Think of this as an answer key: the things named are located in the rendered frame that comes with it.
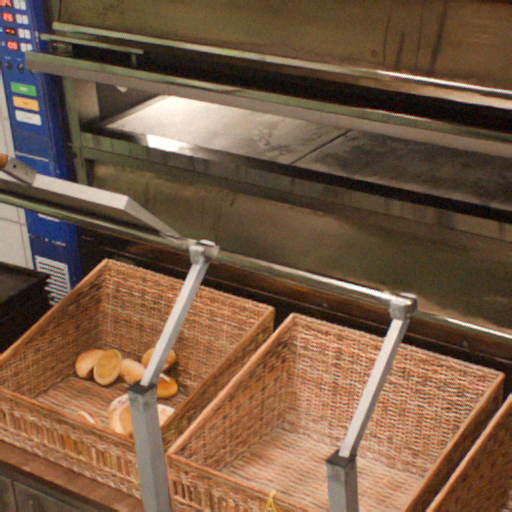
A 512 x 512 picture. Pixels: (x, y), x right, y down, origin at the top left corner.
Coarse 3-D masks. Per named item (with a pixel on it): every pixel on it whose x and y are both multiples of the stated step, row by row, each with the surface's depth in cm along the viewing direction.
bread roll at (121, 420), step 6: (120, 408) 320; (126, 408) 321; (114, 414) 318; (120, 414) 317; (126, 414) 319; (114, 420) 316; (120, 420) 316; (126, 420) 318; (108, 426) 318; (114, 426) 315; (120, 426) 315; (126, 426) 316; (132, 426) 318; (120, 432) 314; (126, 432) 315; (132, 432) 317
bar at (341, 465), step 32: (0, 192) 308; (96, 224) 290; (128, 224) 286; (192, 256) 274; (224, 256) 270; (192, 288) 273; (320, 288) 257; (352, 288) 252; (160, 352) 270; (384, 352) 245; (160, 448) 275; (352, 448) 241; (160, 480) 277; (352, 480) 242
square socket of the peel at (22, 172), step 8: (8, 160) 278; (16, 160) 280; (0, 168) 279; (8, 168) 279; (16, 168) 281; (24, 168) 282; (32, 168) 284; (16, 176) 281; (24, 176) 283; (32, 176) 285
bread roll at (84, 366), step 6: (84, 354) 345; (90, 354) 344; (96, 354) 344; (78, 360) 344; (84, 360) 343; (90, 360) 343; (96, 360) 343; (78, 366) 343; (84, 366) 342; (90, 366) 342; (78, 372) 343; (84, 372) 342; (90, 372) 344
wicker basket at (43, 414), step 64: (64, 320) 340; (128, 320) 346; (192, 320) 332; (256, 320) 316; (0, 384) 328; (64, 384) 345; (128, 384) 342; (192, 384) 335; (64, 448) 310; (128, 448) 294
